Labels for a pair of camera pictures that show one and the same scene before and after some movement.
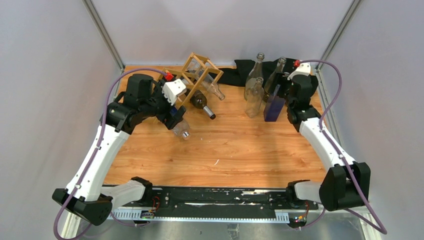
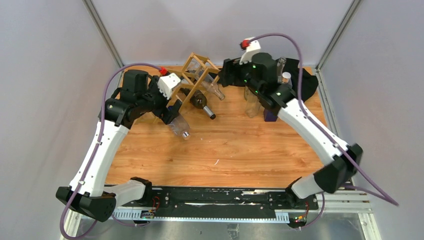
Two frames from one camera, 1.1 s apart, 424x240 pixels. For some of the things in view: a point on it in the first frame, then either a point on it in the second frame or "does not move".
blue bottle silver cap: [183, 130] does not move
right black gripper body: [281, 79] to [242, 73]
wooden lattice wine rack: [199, 74] does not move
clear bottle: [197, 70] does not move
